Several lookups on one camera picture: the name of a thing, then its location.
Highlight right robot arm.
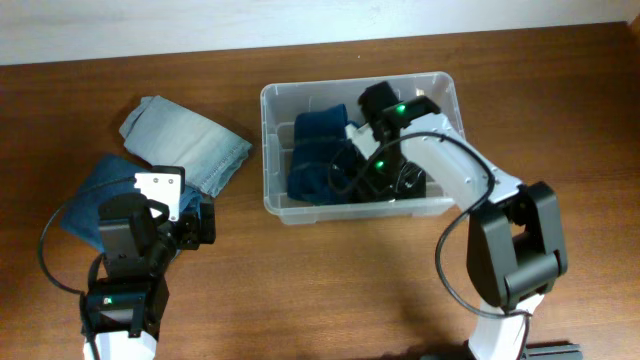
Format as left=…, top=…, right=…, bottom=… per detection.
left=350, top=82, right=583, bottom=360

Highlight dark blue jeans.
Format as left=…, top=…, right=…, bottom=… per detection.
left=59, top=152, right=206, bottom=254

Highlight black taped cloth bundle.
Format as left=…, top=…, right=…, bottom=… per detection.
left=394, top=162, right=426, bottom=199

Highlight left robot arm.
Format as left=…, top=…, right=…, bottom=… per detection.
left=80, top=193, right=216, bottom=360

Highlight light blue jeans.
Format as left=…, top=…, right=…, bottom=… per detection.
left=119, top=96, right=251, bottom=197

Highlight dark teal cloth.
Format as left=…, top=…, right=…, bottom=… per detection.
left=287, top=104, right=357, bottom=206

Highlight clear plastic storage container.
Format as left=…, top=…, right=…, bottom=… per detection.
left=260, top=71, right=465, bottom=225

